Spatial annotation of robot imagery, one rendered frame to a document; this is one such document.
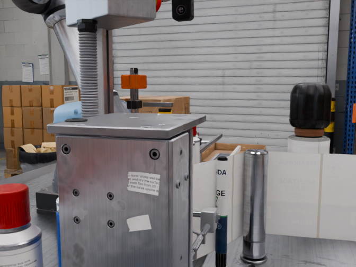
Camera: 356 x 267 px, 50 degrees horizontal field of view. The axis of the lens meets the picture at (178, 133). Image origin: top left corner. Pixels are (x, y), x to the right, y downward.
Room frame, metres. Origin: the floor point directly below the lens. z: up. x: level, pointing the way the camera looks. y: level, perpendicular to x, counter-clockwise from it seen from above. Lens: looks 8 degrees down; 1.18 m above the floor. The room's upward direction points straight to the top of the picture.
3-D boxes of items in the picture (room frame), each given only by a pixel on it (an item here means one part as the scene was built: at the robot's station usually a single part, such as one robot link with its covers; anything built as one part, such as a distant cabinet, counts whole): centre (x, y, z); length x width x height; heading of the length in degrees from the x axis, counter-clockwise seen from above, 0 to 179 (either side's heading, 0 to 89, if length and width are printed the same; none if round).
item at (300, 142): (0.80, -0.28, 1.03); 0.09 x 0.09 x 0.30
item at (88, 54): (0.68, 0.16, 1.18); 0.04 x 0.04 x 0.21
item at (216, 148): (1.76, -0.27, 0.85); 0.30 x 0.26 x 0.04; 163
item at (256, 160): (0.62, -0.13, 0.97); 0.05 x 0.05 x 0.19
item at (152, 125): (0.37, 0.04, 1.14); 0.14 x 0.11 x 0.01; 163
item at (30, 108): (4.90, 1.52, 0.57); 1.20 x 0.85 x 1.14; 162
